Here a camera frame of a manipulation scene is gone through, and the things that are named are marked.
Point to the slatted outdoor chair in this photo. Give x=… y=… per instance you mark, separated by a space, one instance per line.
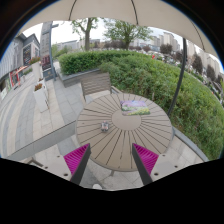
x=97 y=83

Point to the far white planter box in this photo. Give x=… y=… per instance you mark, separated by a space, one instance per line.
x=35 y=63

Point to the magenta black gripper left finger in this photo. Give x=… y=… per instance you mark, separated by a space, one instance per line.
x=77 y=161

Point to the beige patio umbrella canopy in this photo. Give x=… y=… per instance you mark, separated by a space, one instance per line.
x=152 y=13

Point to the white planter box with flowers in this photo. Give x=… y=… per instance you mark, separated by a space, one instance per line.
x=40 y=97

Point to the floral mouse pad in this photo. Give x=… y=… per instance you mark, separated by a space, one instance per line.
x=134 y=107

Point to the trimmed green hedge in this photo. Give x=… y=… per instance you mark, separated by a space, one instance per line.
x=195 y=111

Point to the round slatted patio table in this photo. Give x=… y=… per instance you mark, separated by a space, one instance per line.
x=113 y=149

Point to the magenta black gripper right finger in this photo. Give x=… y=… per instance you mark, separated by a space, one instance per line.
x=145 y=161

